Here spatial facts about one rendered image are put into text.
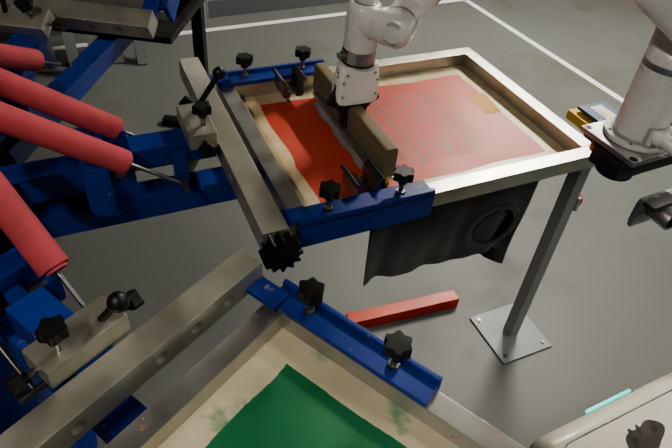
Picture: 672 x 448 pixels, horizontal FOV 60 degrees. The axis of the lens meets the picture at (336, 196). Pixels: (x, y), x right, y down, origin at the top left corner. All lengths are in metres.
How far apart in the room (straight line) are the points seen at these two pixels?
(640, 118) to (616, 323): 1.43
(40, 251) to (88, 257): 1.54
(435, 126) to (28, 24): 1.00
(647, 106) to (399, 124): 0.58
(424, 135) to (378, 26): 0.36
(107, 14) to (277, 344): 0.92
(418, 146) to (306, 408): 0.74
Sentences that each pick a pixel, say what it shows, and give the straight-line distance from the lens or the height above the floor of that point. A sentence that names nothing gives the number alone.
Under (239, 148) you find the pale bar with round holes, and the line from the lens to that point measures 1.21.
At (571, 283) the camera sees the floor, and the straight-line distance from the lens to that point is 2.62.
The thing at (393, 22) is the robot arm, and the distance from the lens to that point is 1.20.
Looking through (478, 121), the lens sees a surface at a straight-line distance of 1.57.
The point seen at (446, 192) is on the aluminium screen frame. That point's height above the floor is 0.99.
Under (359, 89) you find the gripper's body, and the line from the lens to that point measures 1.32.
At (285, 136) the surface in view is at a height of 0.95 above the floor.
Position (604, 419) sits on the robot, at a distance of 1.90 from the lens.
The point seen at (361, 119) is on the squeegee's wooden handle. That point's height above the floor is 1.05.
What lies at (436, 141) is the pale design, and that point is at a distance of 1.45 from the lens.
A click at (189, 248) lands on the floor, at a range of 2.48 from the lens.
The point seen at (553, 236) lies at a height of 0.53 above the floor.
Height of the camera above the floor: 1.74
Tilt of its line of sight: 40 degrees down
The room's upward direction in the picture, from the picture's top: 5 degrees clockwise
